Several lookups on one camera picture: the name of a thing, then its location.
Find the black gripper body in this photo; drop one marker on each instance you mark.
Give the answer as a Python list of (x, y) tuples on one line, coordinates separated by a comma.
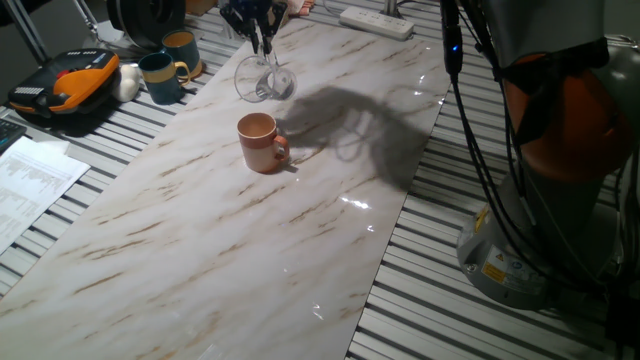
[(252, 10)]

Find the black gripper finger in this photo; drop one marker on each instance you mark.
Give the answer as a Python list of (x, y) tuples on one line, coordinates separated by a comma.
[(242, 25), (274, 25)]

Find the clear glass mug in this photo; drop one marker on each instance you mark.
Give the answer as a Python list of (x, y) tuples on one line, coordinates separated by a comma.
[(280, 85)]

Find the pink cloth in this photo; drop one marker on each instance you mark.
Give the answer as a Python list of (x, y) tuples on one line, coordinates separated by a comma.
[(302, 6)]

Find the brown box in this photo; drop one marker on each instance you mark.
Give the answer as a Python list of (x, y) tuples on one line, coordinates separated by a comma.
[(200, 6)]

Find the dark teal mug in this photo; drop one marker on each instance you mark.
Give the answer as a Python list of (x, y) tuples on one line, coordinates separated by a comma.
[(182, 50)]

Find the black round device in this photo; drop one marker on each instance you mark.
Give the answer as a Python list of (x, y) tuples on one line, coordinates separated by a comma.
[(145, 20)]

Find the white power strip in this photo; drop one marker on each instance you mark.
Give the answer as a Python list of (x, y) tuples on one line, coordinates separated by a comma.
[(375, 22)]

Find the teal mug yellow band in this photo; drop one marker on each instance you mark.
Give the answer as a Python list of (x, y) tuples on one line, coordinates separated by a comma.
[(160, 85)]

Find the small white rounded object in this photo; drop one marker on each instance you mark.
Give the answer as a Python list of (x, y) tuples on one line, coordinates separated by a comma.
[(127, 82)]

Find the thin chrome stand rod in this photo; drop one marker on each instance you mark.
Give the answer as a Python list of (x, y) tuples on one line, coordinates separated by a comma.
[(90, 22)]

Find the orange black teach pendant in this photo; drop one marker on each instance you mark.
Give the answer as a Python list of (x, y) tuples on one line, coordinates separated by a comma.
[(75, 80)]

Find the grey metal bar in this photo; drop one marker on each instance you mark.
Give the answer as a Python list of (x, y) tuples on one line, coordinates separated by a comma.
[(27, 32)]

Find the white marble pattern board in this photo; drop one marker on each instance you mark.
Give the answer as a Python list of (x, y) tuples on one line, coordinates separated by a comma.
[(250, 250)]

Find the black keyboard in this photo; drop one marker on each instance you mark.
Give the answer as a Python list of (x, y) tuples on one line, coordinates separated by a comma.
[(10, 135)]

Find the white printed paper sheet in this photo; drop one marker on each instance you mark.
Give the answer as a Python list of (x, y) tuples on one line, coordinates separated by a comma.
[(35, 185)]

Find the slim aluminium post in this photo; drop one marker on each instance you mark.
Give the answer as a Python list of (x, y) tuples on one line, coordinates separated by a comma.
[(229, 32)]

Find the thick aluminium frame beam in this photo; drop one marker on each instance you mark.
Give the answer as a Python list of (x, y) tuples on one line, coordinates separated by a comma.
[(391, 7)]

